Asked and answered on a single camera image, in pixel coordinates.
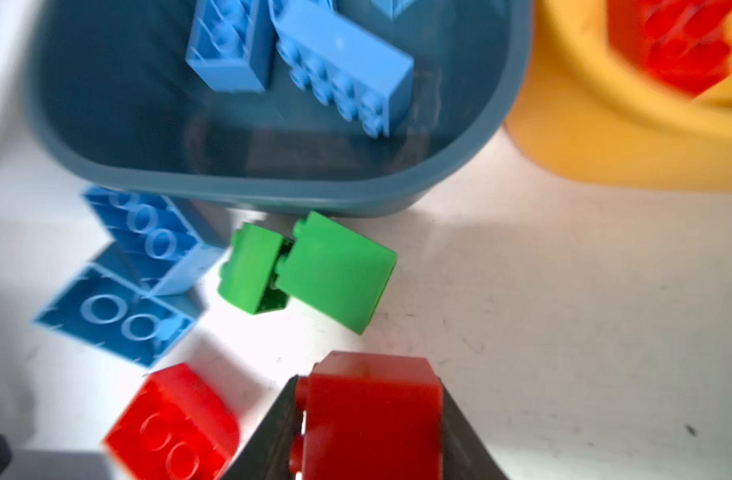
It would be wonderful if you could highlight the yellow plastic bin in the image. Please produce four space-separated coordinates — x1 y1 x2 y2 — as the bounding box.
505 1 732 193

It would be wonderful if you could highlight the blue lego upper pile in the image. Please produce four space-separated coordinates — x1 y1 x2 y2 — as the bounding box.
83 186 231 296

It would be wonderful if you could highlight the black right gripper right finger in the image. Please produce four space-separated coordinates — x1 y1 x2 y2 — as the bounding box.
439 378 508 480

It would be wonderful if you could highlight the red lego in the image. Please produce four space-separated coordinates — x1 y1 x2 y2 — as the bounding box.
606 0 732 97
104 363 241 479
289 351 443 480

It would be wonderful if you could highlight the teal plastic bin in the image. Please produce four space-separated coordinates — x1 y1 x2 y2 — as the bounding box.
24 1 534 217

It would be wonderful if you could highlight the green lego by teal bin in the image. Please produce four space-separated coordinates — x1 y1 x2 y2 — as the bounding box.
218 212 397 335

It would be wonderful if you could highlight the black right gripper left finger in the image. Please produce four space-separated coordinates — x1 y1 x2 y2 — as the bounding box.
222 376 303 480

